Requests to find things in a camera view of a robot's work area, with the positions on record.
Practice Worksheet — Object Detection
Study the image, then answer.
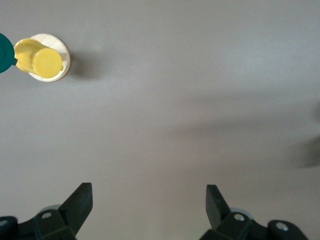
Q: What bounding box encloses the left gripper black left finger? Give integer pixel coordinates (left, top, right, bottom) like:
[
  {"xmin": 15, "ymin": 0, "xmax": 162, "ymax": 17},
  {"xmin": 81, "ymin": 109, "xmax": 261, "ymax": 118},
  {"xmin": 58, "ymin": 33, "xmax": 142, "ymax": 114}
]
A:
[{"xmin": 0, "ymin": 182, "xmax": 94, "ymax": 240}]

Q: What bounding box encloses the yellow plastic cup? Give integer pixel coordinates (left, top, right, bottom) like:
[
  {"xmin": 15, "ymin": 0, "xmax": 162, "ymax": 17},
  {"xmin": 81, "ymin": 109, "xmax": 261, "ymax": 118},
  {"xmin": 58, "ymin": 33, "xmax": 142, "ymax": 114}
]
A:
[{"xmin": 13, "ymin": 37, "xmax": 64, "ymax": 78}]

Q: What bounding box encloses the brown table cover mat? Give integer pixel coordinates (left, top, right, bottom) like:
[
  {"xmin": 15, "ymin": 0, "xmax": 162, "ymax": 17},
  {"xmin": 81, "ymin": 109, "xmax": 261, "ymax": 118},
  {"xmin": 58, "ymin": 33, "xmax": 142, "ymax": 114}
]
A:
[{"xmin": 0, "ymin": 0, "xmax": 320, "ymax": 240}]

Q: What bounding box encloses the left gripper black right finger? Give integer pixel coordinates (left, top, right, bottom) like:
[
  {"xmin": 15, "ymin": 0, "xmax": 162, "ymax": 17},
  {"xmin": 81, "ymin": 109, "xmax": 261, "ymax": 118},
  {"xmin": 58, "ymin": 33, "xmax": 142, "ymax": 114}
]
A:
[{"xmin": 199, "ymin": 184, "xmax": 309, "ymax": 240}]

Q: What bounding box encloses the dark green plastic cup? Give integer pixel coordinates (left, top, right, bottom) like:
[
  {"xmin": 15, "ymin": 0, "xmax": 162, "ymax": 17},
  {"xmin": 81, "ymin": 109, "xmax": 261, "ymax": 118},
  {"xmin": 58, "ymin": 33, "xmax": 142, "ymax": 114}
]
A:
[{"xmin": 0, "ymin": 32, "xmax": 18, "ymax": 74}]

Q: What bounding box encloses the round wooden cup stand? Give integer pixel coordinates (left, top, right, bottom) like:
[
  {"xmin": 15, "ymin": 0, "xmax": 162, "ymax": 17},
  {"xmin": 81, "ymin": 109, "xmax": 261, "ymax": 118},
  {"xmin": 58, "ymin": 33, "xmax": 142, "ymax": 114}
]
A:
[{"xmin": 29, "ymin": 33, "xmax": 72, "ymax": 83}]

